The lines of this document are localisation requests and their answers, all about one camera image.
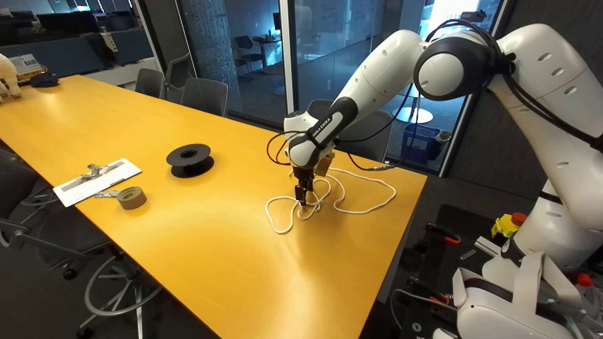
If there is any white VR headset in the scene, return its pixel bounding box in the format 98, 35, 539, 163
451, 251, 590, 339

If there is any white labelled box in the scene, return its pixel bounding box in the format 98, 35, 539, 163
8, 54, 46, 82

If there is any thick white braided rope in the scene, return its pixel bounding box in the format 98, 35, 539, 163
309, 167, 400, 217

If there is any small metal tool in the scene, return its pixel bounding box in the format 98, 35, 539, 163
61, 163, 128, 191

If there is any red capped bottle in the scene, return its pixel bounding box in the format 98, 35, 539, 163
573, 272, 600, 304

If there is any blue bin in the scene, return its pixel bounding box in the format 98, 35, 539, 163
402, 123, 453, 167

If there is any black office chair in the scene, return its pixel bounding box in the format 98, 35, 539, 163
0, 150, 83, 281

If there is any white bag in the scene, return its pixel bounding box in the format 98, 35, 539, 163
0, 54, 25, 103

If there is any chair base with ring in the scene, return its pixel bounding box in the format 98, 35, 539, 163
78, 253, 166, 339

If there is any small grey chair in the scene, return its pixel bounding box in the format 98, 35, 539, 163
134, 67, 168, 101

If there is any white window frame post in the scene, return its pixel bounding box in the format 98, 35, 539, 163
277, 0, 302, 138

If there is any grey tape roll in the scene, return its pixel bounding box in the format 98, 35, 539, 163
115, 185, 149, 212

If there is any tan wrist camera box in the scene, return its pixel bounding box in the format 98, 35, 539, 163
313, 150, 336, 178

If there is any small black object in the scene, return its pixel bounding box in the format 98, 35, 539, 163
29, 72, 61, 91

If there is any thin white rope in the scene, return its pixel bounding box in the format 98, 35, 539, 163
264, 178, 336, 238

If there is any yellow red stop button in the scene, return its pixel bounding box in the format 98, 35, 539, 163
490, 212, 530, 242

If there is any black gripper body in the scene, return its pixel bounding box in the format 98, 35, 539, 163
290, 165, 317, 189

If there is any white paper sheet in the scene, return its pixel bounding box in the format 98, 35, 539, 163
51, 157, 144, 210

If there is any black equipment case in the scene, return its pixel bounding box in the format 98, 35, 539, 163
402, 219, 505, 339

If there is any black plastic spool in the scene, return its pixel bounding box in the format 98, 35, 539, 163
164, 142, 217, 182

